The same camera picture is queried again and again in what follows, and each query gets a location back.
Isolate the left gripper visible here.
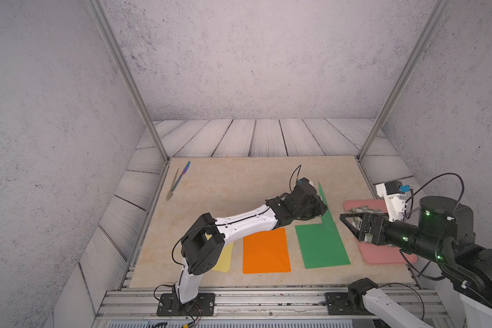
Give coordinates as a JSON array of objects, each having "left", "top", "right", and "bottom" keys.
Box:
[{"left": 291, "top": 194, "right": 330, "bottom": 221}]

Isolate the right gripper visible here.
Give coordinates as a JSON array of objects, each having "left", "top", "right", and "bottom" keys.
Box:
[{"left": 338, "top": 210, "right": 444, "bottom": 265}]

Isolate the green paper sheet top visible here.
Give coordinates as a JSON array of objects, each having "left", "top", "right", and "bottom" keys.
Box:
[{"left": 318, "top": 184, "right": 337, "bottom": 232}]

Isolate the green paper sheet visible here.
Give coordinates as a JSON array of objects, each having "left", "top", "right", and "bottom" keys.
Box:
[
  {"left": 295, "top": 220, "right": 351, "bottom": 269},
  {"left": 318, "top": 184, "right": 337, "bottom": 232}
]

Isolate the green paper sheet bottom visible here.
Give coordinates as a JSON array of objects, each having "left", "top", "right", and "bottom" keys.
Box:
[{"left": 295, "top": 220, "right": 351, "bottom": 269}]

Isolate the yellow paper sheet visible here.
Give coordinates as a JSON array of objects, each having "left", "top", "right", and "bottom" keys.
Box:
[{"left": 211, "top": 243, "right": 234, "bottom": 273}]

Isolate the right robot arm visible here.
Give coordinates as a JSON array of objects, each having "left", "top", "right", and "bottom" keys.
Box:
[{"left": 340, "top": 196, "right": 492, "bottom": 327}]

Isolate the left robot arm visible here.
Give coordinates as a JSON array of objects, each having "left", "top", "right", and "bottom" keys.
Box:
[{"left": 172, "top": 178, "right": 328, "bottom": 305}]

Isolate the green checkered cloth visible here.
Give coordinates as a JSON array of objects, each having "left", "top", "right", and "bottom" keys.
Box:
[{"left": 350, "top": 208, "right": 387, "bottom": 243}]

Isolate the pink plastic tray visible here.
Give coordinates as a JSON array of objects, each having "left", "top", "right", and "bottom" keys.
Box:
[{"left": 343, "top": 200, "right": 407, "bottom": 265}]

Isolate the blue purple pen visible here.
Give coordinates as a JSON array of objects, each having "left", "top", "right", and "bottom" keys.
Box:
[{"left": 174, "top": 161, "right": 191, "bottom": 191}]

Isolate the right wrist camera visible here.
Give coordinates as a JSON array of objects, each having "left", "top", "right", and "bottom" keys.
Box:
[{"left": 375, "top": 180, "right": 411, "bottom": 222}]

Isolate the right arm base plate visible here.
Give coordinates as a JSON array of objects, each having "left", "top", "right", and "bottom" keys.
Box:
[{"left": 325, "top": 292, "right": 372, "bottom": 316}]

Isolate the black cable right base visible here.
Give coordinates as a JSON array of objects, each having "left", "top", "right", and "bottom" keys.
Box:
[{"left": 376, "top": 282, "right": 426, "bottom": 323}]

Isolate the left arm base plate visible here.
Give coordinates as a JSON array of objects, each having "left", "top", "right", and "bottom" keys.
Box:
[{"left": 157, "top": 292, "right": 215, "bottom": 317}]

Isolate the right aluminium frame post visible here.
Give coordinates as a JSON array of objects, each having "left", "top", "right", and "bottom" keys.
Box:
[{"left": 356, "top": 0, "right": 450, "bottom": 163}]

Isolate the aluminium frame post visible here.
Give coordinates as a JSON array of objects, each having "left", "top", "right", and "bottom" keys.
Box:
[
  {"left": 356, "top": 0, "right": 450, "bottom": 163},
  {"left": 86, "top": 0, "right": 169, "bottom": 163}
]

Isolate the left aluminium frame post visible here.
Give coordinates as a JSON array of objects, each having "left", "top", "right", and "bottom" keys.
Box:
[{"left": 86, "top": 0, "right": 169, "bottom": 163}]

